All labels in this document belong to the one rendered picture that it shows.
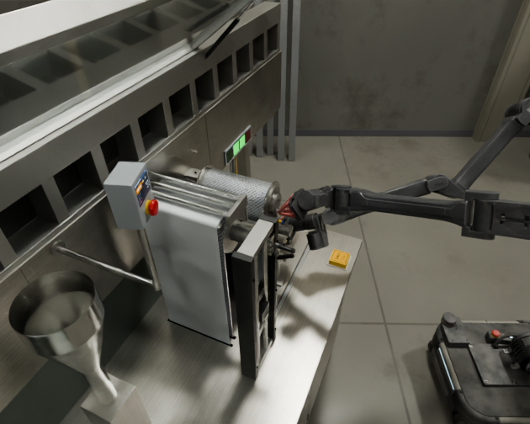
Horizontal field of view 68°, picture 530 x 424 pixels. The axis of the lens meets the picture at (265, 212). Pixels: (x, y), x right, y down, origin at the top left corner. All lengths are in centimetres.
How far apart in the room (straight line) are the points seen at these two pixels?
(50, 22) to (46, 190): 60
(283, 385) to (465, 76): 362
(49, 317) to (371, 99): 371
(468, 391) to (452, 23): 303
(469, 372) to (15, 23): 220
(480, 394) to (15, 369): 190
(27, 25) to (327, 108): 381
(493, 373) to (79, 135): 206
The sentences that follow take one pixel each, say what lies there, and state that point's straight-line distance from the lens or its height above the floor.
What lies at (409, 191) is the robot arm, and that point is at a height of 126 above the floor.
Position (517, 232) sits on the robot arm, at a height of 150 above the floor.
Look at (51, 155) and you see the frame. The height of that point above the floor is 162.
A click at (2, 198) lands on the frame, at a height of 160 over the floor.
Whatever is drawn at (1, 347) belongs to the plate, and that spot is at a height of 130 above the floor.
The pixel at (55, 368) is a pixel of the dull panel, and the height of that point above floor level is 109.
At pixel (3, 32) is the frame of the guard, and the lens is 43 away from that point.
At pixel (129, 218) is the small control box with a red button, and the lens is 72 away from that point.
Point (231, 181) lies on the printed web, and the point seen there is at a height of 131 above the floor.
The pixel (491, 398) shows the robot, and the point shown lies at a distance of 228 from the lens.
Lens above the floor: 209
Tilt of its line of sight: 40 degrees down
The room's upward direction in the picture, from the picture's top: straight up
